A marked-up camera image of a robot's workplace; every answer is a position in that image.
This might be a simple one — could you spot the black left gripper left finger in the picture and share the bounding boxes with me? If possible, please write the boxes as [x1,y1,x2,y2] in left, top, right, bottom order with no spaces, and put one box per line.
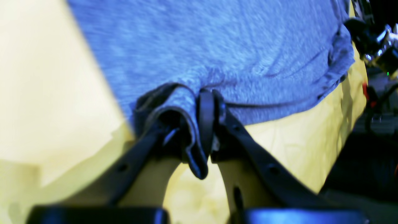
[62,121,180,207]

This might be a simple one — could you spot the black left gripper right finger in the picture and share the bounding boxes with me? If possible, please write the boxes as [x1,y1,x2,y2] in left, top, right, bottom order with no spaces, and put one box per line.
[198,90,333,212]

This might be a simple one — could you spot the grey long-sleeve T-shirt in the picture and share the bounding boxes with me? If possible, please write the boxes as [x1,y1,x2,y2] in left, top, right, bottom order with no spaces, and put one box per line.
[68,0,354,179]

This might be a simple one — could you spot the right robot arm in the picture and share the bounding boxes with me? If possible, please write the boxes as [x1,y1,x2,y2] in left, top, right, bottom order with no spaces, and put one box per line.
[344,0,398,78]

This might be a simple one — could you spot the red black clamp right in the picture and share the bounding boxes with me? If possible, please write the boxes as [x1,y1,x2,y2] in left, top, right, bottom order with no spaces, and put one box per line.
[362,83,378,108]

